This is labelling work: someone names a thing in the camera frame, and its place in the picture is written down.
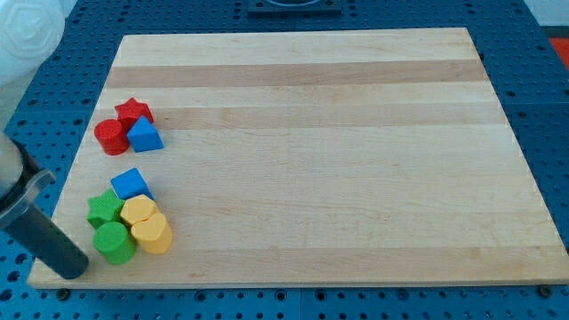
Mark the green cylinder block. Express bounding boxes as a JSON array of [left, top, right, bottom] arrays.
[[92, 221, 136, 265]]

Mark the red cylinder block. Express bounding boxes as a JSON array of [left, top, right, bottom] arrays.
[[93, 119, 130, 156]]

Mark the green star block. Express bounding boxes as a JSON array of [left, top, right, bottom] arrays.
[[86, 188, 124, 229]]

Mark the metal tool clamp bracket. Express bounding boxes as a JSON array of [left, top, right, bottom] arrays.
[[1, 132, 56, 229]]

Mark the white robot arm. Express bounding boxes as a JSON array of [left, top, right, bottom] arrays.
[[1, 0, 76, 128]]

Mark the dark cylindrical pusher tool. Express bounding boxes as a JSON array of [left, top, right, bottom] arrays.
[[1, 205, 89, 279]]

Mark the yellow heart block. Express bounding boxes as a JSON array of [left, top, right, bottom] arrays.
[[131, 212, 173, 254]]

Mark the yellow hexagon block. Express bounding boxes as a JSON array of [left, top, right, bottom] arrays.
[[120, 195, 159, 226]]

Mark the blue cube block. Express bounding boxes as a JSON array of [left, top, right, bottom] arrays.
[[110, 168, 154, 200]]

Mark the blue triangle block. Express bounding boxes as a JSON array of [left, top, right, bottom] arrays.
[[126, 116, 164, 153]]

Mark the red star block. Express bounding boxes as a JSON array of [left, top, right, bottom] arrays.
[[115, 98, 155, 132]]

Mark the wooden board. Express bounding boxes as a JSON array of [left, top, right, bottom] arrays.
[[28, 28, 568, 289]]

